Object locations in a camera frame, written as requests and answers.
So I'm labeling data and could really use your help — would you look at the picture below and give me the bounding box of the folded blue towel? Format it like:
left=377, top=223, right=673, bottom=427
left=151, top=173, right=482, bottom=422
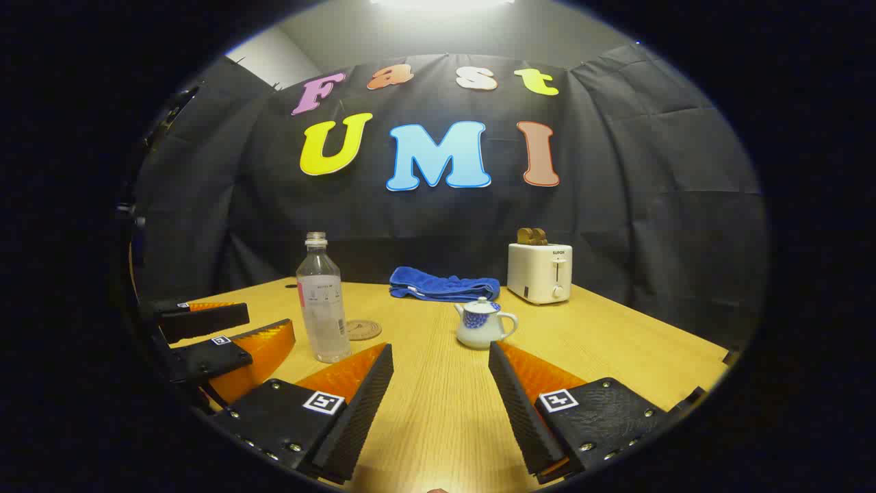
left=389, top=266, right=501, bottom=303

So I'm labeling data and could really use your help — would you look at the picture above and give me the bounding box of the clear plastic water bottle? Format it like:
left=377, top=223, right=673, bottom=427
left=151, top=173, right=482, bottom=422
left=296, top=231, right=352, bottom=364

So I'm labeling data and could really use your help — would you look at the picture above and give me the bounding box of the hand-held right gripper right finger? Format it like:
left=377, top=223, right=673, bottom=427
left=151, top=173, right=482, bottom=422
left=488, top=340, right=668, bottom=485

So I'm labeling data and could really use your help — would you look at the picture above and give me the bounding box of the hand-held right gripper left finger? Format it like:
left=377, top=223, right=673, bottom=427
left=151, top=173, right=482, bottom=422
left=212, top=342, right=396, bottom=485

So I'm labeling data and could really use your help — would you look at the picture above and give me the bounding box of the ceiling light panel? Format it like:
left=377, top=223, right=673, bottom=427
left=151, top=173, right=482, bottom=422
left=370, top=0, right=515, bottom=10

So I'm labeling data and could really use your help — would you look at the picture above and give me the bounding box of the white toaster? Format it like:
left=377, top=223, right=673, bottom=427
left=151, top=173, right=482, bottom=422
left=507, top=242, right=574, bottom=305

